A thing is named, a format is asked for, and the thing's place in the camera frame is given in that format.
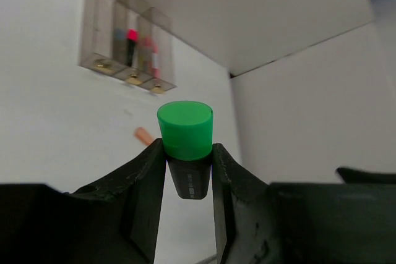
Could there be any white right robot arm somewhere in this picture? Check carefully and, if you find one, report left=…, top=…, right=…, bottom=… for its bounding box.
left=336, top=167, right=396, bottom=184

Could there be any pink black highlighter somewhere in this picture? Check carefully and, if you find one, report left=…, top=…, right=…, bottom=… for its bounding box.
left=126, top=29, right=139, bottom=67

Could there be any left brown transparent container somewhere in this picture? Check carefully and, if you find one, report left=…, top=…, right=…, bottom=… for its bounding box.
left=79, top=0, right=123, bottom=77

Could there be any orange pen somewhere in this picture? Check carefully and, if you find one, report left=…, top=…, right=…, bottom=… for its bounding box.
left=148, top=38, right=160, bottom=78

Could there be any green black highlighter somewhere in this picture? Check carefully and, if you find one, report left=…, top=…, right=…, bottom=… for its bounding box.
left=157, top=101, right=213, bottom=200

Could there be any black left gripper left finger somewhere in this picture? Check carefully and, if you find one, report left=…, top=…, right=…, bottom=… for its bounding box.
left=1, top=139, right=166, bottom=263

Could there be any orange pen cap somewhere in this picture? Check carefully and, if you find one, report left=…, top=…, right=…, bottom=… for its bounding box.
left=134, top=127, right=155, bottom=146

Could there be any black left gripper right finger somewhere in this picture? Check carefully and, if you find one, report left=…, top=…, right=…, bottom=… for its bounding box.
left=212, top=143, right=395, bottom=263

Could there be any right brown transparent container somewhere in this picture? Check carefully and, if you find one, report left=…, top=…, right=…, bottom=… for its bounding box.
left=137, top=7, right=176, bottom=95

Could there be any blue black highlighter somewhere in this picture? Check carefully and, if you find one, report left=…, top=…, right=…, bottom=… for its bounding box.
left=113, top=28, right=126, bottom=64

